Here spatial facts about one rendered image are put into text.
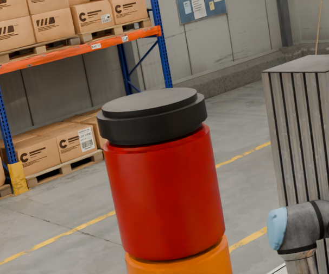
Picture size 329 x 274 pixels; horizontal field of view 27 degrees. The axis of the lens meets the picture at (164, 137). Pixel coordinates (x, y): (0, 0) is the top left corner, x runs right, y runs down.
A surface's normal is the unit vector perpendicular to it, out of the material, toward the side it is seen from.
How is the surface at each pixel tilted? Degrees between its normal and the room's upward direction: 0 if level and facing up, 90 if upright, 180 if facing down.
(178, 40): 90
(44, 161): 91
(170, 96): 0
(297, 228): 72
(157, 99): 0
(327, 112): 90
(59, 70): 90
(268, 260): 0
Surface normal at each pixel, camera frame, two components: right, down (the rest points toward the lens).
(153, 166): 0.00, 0.24
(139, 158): -0.25, 0.28
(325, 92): -0.74, 0.29
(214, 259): 0.70, 0.05
